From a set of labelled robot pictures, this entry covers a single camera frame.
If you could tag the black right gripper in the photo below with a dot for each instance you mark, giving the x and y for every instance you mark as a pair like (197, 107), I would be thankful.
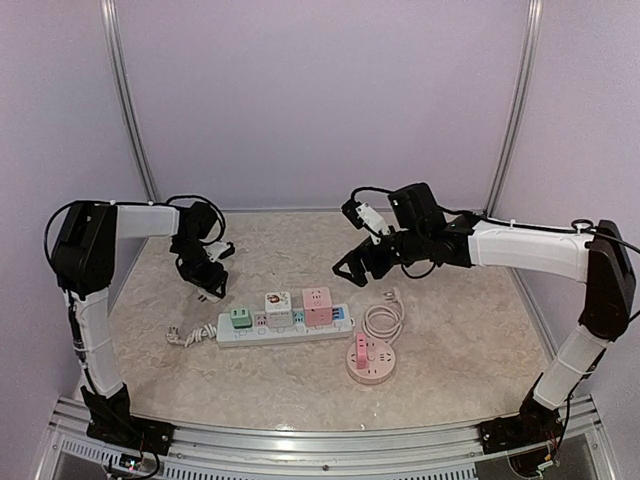
(378, 269)

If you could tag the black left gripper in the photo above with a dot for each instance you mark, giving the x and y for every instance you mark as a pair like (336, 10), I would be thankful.
(209, 281)

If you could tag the white small plug adapter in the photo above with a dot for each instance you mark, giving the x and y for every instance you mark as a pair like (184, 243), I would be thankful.
(206, 296)

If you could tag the pink cube socket adapter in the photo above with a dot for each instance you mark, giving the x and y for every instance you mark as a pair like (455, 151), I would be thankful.
(317, 306)

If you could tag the green cube plug adapter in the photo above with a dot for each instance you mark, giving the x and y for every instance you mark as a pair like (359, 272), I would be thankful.
(241, 318)

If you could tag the pink plug adapter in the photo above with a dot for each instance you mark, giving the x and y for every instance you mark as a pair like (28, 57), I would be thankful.
(361, 347)

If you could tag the white cube adapter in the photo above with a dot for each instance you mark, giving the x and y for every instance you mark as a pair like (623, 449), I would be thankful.
(278, 309)

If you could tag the white multicolour power strip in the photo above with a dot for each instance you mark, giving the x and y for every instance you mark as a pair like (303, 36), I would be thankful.
(260, 334)

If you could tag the pink round socket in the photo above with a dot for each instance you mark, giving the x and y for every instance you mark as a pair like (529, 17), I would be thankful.
(373, 365)

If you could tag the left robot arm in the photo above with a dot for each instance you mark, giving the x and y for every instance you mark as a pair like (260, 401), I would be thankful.
(83, 260)

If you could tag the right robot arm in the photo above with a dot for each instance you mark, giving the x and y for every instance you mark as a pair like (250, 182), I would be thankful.
(591, 254)

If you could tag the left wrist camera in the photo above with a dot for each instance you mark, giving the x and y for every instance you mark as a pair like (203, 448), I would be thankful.
(218, 251)

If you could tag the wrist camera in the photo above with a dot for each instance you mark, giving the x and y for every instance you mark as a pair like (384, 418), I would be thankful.
(362, 215)
(218, 251)

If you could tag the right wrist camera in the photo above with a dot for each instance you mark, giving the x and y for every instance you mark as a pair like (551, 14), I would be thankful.
(362, 215)

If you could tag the white power strip cord plug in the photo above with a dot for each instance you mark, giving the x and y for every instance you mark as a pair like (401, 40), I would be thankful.
(197, 335)

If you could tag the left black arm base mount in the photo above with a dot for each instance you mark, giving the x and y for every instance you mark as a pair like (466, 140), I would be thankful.
(112, 422)

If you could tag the aluminium front frame rail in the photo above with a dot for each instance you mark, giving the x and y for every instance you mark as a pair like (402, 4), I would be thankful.
(193, 451)

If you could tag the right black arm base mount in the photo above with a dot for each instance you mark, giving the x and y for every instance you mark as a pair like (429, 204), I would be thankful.
(534, 423)

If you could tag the left aluminium corner post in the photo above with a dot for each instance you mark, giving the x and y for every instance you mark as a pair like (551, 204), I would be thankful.
(117, 58)

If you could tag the aluminium corner post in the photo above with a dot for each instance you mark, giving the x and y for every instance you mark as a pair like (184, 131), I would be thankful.
(518, 105)
(117, 58)

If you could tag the right aluminium corner post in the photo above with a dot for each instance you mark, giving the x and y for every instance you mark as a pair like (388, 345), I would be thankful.
(518, 105)

